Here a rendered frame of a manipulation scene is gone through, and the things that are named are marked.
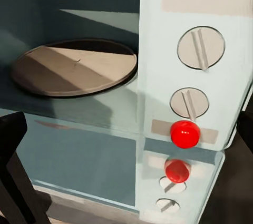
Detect microwave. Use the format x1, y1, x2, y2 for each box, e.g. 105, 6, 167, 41
0, 0, 253, 224

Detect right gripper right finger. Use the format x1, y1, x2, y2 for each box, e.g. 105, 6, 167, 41
236, 111, 253, 154

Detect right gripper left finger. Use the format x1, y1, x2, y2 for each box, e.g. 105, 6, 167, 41
0, 111, 27, 174

